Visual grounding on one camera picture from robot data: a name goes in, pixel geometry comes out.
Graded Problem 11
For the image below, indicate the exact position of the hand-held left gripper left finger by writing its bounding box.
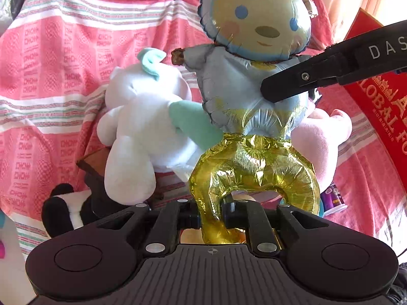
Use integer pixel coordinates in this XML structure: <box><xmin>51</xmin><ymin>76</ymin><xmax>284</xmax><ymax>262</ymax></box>
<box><xmin>95</xmin><ymin>199</ymin><xmax>203</xmax><ymax>258</ymax></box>

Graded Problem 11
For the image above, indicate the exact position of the cream curtain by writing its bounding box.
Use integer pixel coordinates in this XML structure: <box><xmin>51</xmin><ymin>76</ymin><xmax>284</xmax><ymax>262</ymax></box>
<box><xmin>319</xmin><ymin>0</ymin><xmax>396</xmax><ymax>49</ymax></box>

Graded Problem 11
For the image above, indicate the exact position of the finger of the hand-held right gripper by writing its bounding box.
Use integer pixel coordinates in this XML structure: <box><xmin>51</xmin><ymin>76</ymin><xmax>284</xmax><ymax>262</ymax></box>
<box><xmin>260</xmin><ymin>37</ymin><xmax>358</xmax><ymax>104</ymax></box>

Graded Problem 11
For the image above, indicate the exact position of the brown bear pink suit plush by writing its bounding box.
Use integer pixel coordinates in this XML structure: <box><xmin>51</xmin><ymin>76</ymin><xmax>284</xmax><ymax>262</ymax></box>
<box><xmin>291</xmin><ymin>98</ymin><xmax>353</xmax><ymax>195</ymax></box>

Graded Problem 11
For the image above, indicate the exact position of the red cardboard box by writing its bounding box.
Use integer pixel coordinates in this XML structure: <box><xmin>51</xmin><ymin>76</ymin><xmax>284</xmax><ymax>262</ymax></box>
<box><xmin>343</xmin><ymin>8</ymin><xmax>407</xmax><ymax>194</ymax></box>

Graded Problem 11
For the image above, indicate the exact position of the bear astronaut foil balloon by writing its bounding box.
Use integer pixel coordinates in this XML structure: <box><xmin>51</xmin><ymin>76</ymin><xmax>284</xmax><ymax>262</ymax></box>
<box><xmin>170</xmin><ymin>0</ymin><xmax>320</xmax><ymax>245</ymax></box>

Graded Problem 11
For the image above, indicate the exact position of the brown wooden block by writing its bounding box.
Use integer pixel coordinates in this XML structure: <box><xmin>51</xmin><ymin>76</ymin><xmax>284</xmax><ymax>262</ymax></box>
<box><xmin>76</xmin><ymin>147</ymin><xmax>112</xmax><ymax>217</ymax></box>

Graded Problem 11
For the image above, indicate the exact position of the white mint plush toy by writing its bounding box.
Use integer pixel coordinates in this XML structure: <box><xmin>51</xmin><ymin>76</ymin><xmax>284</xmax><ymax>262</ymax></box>
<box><xmin>97</xmin><ymin>48</ymin><xmax>224</xmax><ymax>206</ymax></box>

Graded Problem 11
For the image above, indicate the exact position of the purple can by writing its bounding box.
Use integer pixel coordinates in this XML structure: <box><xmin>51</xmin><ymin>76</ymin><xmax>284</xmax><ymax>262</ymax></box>
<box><xmin>321</xmin><ymin>181</ymin><xmax>347</xmax><ymax>214</ymax></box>

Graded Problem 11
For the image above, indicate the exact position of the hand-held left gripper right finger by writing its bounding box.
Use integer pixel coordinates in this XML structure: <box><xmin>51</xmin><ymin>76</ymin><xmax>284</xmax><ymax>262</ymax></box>
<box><xmin>223</xmin><ymin>197</ymin><xmax>322</xmax><ymax>257</ymax></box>

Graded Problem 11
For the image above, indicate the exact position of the pink striped blanket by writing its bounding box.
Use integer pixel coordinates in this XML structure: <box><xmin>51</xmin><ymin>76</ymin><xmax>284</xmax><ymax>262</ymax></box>
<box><xmin>0</xmin><ymin>0</ymin><xmax>407</xmax><ymax>261</ymax></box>

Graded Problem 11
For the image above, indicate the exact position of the black white panda plush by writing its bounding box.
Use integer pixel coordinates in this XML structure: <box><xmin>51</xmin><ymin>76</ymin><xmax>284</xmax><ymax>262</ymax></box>
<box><xmin>41</xmin><ymin>182</ymin><xmax>109</xmax><ymax>239</ymax></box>

